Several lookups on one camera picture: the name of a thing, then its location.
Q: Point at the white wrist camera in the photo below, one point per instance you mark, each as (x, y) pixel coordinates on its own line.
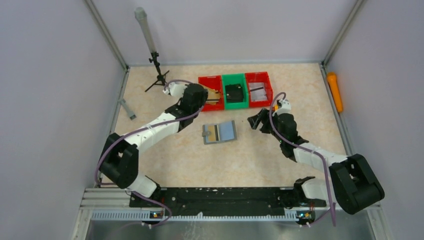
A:
(285, 107)
(175, 89)

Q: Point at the yellow toy brick car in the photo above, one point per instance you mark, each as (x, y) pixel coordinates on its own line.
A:
(275, 108)

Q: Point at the left red bin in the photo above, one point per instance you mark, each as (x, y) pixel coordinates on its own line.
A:
(213, 82)

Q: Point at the small grey bracket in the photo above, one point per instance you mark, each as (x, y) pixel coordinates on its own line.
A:
(130, 113)

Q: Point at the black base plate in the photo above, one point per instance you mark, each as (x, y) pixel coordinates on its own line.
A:
(233, 201)

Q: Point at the orange flashlight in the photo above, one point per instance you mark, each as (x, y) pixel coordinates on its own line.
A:
(333, 85)

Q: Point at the clear bag in bin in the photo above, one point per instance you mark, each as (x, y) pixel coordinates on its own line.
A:
(258, 97)

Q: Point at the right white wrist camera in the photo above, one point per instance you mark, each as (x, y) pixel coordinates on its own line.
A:
(285, 107)

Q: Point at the green bin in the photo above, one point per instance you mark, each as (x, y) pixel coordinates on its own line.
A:
(231, 79)

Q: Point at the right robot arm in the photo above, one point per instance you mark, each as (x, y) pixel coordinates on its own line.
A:
(348, 180)

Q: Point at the red bin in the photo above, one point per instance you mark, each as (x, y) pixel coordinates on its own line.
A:
(263, 77)
(213, 82)

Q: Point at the white credit card black stripe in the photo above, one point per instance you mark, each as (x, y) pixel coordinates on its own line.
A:
(257, 88)

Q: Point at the gold credit card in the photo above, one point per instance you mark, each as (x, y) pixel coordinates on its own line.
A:
(214, 96)

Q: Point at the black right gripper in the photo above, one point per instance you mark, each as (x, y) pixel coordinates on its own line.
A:
(265, 122)

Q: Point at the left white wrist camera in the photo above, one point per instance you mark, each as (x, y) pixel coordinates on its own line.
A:
(175, 89)

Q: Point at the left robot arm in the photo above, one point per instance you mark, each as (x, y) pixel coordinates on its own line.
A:
(119, 161)

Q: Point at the black tripod with grey tube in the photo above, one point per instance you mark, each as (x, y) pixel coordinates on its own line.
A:
(142, 19)

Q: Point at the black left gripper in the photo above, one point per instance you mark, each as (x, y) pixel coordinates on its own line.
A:
(205, 97)

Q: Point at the grey card holder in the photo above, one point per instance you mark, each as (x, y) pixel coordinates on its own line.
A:
(218, 133)

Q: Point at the right red bin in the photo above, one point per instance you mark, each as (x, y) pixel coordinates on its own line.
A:
(263, 77)

